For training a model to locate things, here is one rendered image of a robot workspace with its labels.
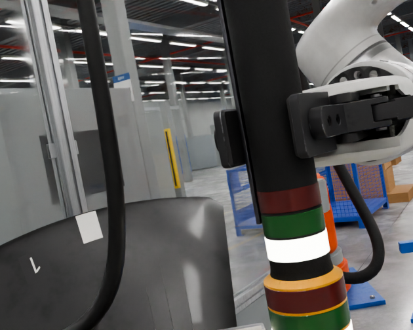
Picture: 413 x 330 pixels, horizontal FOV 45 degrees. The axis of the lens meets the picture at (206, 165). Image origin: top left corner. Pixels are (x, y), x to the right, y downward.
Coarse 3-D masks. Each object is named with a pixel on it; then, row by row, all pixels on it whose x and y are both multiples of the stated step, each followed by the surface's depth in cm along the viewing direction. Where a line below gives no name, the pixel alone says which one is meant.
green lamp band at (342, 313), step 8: (344, 304) 26; (272, 312) 27; (328, 312) 26; (336, 312) 26; (344, 312) 26; (272, 320) 27; (280, 320) 26; (288, 320) 26; (296, 320) 26; (304, 320) 25; (312, 320) 25; (320, 320) 25; (328, 320) 25; (336, 320) 26; (344, 320) 26; (272, 328) 27; (280, 328) 26; (288, 328) 26; (296, 328) 26; (304, 328) 26; (312, 328) 25; (320, 328) 25; (328, 328) 25; (336, 328) 26
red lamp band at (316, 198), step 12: (264, 192) 26; (276, 192) 26; (288, 192) 26; (300, 192) 26; (312, 192) 26; (264, 204) 26; (276, 204) 26; (288, 204) 26; (300, 204) 26; (312, 204) 26
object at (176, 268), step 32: (64, 224) 42; (128, 224) 42; (160, 224) 42; (192, 224) 42; (224, 224) 42; (0, 256) 40; (64, 256) 39; (96, 256) 39; (128, 256) 39; (160, 256) 39; (192, 256) 39; (224, 256) 39; (0, 288) 38; (32, 288) 38; (64, 288) 38; (96, 288) 37; (128, 288) 37; (160, 288) 37; (192, 288) 37; (224, 288) 37; (0, 320) 36; (32, 320) 36; (64, 320) 36; (128, 320) 35; (160, 320) 35; (192, 320) 35; (224, 320) 34
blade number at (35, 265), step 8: (40, 248) 40; (24, 256) 40; (32, 256) 40; (40, 256) 40; (24, 264) 39; (32, 264) 39; (40, 264) 39; (48, 264) 39; (24, 272) 39; (32, 272) 39; (40, 272) 39; (48, 272) 38; (32, 280) 38
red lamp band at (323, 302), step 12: (264, 288) 27; (324, 288) 25; (336, 288) 26; (276, 300) 26; (288, 300) 26; (300, 300) 25; (312, 300) 25; (324, 300) 25; (336, 300) 26; (288, 312) 26; (300, 312) 26
